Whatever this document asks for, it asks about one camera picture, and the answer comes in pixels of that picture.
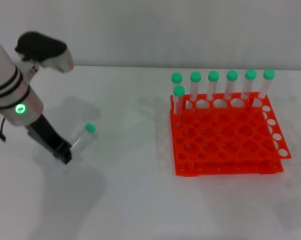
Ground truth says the clear test tube green cap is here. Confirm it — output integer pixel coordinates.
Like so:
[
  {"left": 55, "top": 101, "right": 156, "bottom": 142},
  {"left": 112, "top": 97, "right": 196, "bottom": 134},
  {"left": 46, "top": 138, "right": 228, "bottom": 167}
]
[
  {"left": 206, "top": 70, "right": 220, "bottom": 101},
  {"left": 171, "top": 72, "right": 184, "bottom": 97},
  {"left": 241, "top": 69, "right": 257, "bottom": 100},
  {"left": 224, "top": 69, "right": 239, "bottom": 101},
  {"left": 258, "top": 68, "right": 276, "bottom": 100},
  {"left": 69, "top": 122, "right": 97, "bottom": 154},
  {"left": 189, "top": 71, "right": 202, "bottom": 101},
  {"left": 173, "top": 85, "right": 186, "bottom": 116}
]

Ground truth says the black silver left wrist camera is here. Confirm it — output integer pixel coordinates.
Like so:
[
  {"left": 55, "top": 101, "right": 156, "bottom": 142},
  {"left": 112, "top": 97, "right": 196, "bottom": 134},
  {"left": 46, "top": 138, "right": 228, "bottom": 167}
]
[{"left": 14, "top": 31, "right": 74, "bottom": 74}]

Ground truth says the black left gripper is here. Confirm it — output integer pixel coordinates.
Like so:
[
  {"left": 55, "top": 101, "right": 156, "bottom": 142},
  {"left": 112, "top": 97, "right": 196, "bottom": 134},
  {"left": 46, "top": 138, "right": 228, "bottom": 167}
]
[{"left": 25, "top": 114, "right": 74, "bottom": 166}]

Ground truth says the orange test tube rack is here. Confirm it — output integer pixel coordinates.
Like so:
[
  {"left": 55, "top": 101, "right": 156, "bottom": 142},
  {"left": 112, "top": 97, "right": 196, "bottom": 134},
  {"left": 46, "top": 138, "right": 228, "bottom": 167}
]
[{"left": 169, "top": 91, "right": 292, "bottom": 178}]

